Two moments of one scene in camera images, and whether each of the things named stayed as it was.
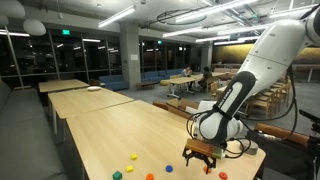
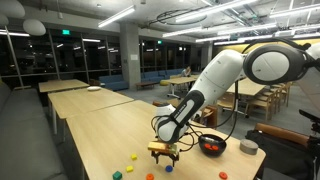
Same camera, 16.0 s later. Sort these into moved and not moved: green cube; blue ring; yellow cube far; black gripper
Moved: black gripper
Not moved: blue ring; green cube; yellow cube far
